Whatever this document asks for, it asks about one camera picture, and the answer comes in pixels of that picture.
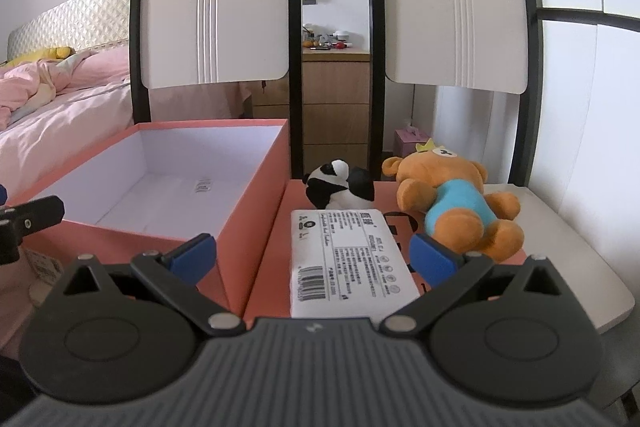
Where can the white quilted headboard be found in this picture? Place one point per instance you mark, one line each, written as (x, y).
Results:
(75, 17)

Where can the white chair with black frame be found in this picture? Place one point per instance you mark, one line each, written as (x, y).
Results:
(220, 22)
(450, 17)

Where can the clutter of small dresser things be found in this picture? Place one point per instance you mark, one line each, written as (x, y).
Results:
(327, 41)

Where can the pink cardboard box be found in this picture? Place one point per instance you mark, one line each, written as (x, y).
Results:
(250, 217)

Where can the bed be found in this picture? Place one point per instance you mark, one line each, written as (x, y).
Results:
(55, 132)

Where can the panda plush toy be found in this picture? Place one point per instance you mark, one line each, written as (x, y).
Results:
(335, 187)

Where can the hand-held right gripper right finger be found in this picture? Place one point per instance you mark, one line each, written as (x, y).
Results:
(434, 257)

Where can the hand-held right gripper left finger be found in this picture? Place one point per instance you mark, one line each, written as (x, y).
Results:
(192, 257)

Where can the pink tissue box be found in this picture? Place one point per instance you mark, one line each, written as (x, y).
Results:
(411, 139)

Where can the black bar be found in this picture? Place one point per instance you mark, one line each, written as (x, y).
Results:
(590, 18)

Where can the pink box lid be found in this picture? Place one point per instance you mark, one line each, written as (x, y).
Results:
(270, 267)

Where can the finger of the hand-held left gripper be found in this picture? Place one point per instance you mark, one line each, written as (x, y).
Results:
(37, 214)

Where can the white tissue pack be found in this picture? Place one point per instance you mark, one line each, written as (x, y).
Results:
(345, 257)

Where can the wooden dresser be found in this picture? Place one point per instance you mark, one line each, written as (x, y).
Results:
(335, 97)

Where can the brown bear plush toy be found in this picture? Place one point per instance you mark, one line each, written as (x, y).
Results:
(450, 202)

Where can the yellow plush toy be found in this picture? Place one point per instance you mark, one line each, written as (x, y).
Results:
(47, 54)

